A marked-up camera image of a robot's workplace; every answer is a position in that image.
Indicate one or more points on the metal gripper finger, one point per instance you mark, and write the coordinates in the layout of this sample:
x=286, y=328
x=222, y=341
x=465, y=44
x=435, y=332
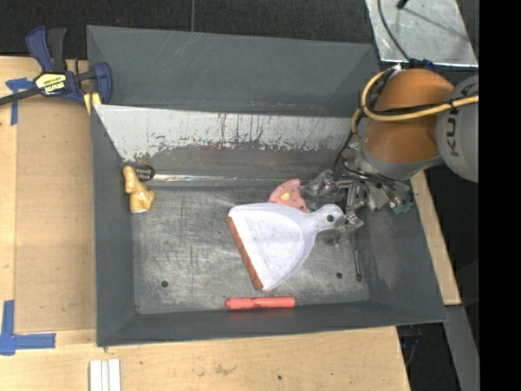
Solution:
x=325, y=183
x=348, y=224

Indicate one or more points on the pink toy slice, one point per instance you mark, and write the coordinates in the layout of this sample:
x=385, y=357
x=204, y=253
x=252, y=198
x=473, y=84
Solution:
x=291, y=196

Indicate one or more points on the thin dark metal rod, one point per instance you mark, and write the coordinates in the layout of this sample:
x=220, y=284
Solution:
x=358, y=265

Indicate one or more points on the white dustpan with red-brown edge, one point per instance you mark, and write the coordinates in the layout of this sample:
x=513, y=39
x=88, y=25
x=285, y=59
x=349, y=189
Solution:
x=274, y=242

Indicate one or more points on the red-orange marker pen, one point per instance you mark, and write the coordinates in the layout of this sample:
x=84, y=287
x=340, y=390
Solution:
x=260, y=303

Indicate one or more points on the grey metal bin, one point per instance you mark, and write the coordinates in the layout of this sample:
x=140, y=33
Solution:
x=195, y=251

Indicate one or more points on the dark oval packet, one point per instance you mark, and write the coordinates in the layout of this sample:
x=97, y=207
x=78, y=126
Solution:
x=144, y=172

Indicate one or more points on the yellow toy animal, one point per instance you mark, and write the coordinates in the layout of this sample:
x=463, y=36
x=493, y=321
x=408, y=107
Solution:
x=138, y=196

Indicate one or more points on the brown flat board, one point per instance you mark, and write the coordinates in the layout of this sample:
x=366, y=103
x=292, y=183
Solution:
x=53, y=218

